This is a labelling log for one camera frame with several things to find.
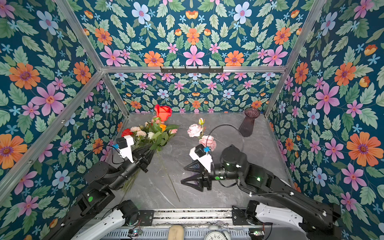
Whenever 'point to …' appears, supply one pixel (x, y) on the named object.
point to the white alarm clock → (219, 230)
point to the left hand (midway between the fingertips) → (157, 144)
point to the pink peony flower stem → (196, 130)
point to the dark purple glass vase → (246, 128)
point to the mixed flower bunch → (151, 136)
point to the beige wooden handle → (176, 232)
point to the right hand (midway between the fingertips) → (185, 173)
